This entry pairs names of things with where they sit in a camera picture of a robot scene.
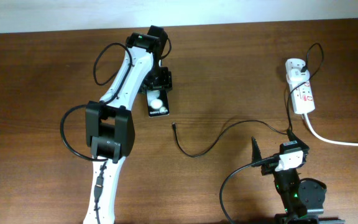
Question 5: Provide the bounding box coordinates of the white power strip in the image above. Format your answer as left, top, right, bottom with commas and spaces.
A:
285, 58, 315, 114

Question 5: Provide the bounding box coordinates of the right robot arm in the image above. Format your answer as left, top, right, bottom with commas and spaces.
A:
251, 131, 327, 223

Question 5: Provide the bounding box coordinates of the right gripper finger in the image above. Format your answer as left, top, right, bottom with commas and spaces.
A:
251, 136, 262, 167
287, 129, 308, 149

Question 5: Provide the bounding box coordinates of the white USB charger adapter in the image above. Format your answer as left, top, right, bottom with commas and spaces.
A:
286, 68, 310, 84

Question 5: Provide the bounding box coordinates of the black flip smartphone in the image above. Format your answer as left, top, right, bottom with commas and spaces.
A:
146, 90, 170, 118

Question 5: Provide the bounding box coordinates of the white power strip cord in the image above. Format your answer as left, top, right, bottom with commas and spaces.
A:
301, 113, 358, 149

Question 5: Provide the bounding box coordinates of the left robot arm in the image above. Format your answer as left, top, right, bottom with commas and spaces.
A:
83, 26, 172, 223

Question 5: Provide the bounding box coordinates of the black USB charging cable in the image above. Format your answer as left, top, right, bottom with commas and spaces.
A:
171, 42, 324, 159

